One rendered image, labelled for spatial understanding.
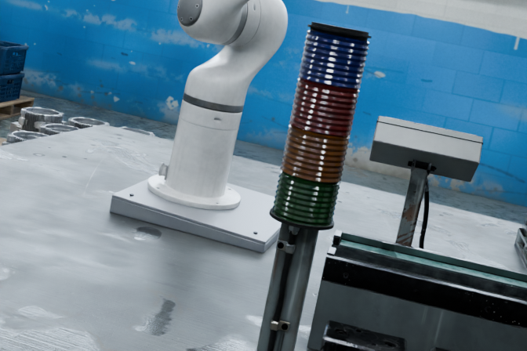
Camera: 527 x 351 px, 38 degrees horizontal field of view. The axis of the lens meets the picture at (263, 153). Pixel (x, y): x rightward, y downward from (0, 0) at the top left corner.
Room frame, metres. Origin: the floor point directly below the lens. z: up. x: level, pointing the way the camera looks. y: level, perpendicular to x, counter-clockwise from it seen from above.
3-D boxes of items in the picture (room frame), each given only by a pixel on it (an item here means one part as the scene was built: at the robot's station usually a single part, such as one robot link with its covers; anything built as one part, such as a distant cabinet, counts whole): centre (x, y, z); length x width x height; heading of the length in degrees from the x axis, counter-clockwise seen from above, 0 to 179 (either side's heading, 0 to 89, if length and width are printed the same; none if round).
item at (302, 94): (0.73, -0.05, 1.14); 0.06 x 0.06 x 0.04
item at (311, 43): (0.73, -0.05, 1.19); 0.06 x 0.06 x 0.04
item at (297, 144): (0.73, -0.05, 1.10); 0.06 x 0.06 x 0.04
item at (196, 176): (1.50, 0.12, 0.93); 0.19 x 0.19 x 0.18
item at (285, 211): (0.73, -0.05, 1.05); 0.06 x 0.06 x 0.04
